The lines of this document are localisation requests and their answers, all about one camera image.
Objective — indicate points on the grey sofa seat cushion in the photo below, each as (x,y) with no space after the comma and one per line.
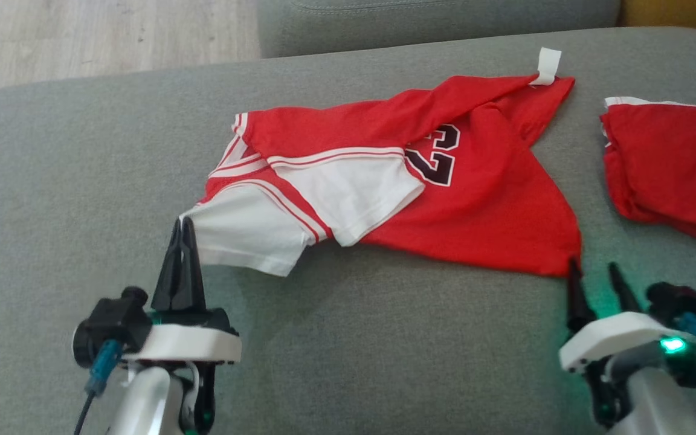
(444,24)

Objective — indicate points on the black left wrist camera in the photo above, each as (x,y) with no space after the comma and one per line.
(112,323)

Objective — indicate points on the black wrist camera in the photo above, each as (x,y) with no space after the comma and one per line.
(112,323)
(683,326)

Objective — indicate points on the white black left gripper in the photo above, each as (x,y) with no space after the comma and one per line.
(191,341)

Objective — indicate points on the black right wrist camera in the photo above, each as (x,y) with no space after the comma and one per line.
(683,326)

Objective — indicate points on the large yellow sofa back cushion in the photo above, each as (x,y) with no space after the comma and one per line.
(680,15)

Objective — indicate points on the teal left camera plug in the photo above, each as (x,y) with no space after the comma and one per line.
(103,365)

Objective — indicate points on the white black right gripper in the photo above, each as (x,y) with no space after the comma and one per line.
(614,338)

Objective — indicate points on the red shorts with white stripe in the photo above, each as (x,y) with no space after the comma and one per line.
(668,163)

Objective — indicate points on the red basketball jersey white sleeves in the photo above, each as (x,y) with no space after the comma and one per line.
(475,199)

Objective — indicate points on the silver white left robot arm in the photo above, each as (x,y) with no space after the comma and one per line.
(148,402)

